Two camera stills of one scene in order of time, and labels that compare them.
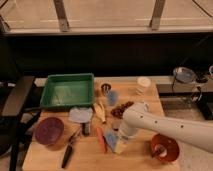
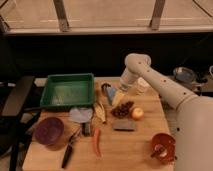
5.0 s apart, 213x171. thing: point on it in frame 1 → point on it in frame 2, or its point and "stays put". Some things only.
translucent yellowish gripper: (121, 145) → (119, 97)
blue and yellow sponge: (112, 140) → (110, 91)
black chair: (16, 119) stays put
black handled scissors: (70, 148) stays put
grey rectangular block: (117, 125) stays put
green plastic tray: (70, 89) stays put
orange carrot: (100, 137) → (96, 143)
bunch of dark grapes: (118, 111) stays put
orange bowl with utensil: (164, 148) stays put
